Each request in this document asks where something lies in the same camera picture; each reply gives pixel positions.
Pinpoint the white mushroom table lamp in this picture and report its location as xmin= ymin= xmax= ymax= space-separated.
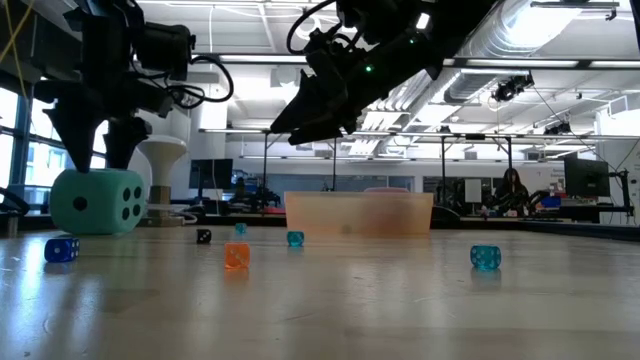
xmin=135 ymin=133 xmax=189 ymax=229

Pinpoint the black aluminium table frame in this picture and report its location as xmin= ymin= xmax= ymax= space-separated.
xmin=0 ymin=185 xmax=640 ymax=242

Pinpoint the person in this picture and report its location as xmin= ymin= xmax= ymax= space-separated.
xmin=492 ymin=167 xmax=531 ymax=217

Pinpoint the black ceiling camera rig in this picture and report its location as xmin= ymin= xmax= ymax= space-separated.
xmin=491 ymin=72 xmax=535 ymax=104

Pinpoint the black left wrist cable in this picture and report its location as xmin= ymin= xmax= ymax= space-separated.
xmin=167 ymin=53 xmax=235 ymax=110

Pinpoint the small orange translucent die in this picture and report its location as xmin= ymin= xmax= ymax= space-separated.
xmin=223 ymin=242 xmax=252 ymax=271

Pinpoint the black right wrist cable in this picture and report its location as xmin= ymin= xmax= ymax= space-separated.
xmin=286 ymin=0 xmax=346 ymax=56

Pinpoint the large window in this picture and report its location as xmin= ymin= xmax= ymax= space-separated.
xmin=0 ymin=87 xmax=109 ymax=201

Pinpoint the thin yellow cable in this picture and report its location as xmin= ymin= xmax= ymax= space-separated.
xmin=2 ymin=0 xmax=34 ymax=101

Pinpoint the white board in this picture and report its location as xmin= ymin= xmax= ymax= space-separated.
xmin=463 ymin=178 xmax=483 ymax=204

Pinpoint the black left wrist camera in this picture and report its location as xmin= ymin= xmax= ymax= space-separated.
xmin=133 ymin=22 xmax=197 ymax=82

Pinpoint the large teal foam die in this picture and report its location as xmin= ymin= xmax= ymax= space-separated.
xmin=48 ymin=168 xmax=147 ymax=236

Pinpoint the long ceiling light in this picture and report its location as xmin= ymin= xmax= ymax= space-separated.
xmin=588 ymin=60 xmax=640 ymax=69
xmin=467 ymin=59 xmax=580 ymax=69
xmin=217 ymin=54 xmax=306 ymax=64

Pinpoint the black background station frame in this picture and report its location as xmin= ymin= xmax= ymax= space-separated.
xmin=262 ymin=129 xmax=515 ymax=207

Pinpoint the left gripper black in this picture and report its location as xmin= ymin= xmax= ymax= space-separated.
xmin=32 ymin=14 xmax=176 ymax=174

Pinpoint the black curved frame handle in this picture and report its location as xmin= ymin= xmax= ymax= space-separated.
xmin=430 ymin=205 xmax=462 ymax=226

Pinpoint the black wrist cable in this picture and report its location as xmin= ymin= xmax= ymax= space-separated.
xmin=286 ymin=0 xmax=346 ymax=56
xmin=167 ymin=53 xmax=235 ymax=110

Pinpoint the silver ceiling duct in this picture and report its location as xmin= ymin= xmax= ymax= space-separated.
xmin=367 ymin=0 xmax=556 ymax=119

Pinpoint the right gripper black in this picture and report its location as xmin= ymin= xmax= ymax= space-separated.
xmin=269 ymin=27 xmax=401 ymax=145

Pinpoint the small blue die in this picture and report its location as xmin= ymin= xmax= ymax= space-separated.
xmin=43 ymin=236 xmax=81 ymax=264

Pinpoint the white lamp cable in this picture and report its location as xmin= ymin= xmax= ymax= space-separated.
xmin=144 ymin=202 xmax=199 ymax=226

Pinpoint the orange translucent plastic bin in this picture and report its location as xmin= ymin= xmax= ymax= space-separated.
xmin=283 ymin=191 xmax=435 ymax=239

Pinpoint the black computer monitor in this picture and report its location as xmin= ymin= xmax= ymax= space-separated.
xmin=188 ymin=158 xmax=235 ymax=191
xmin=563 ymin=156 xmax=612 ymax=199

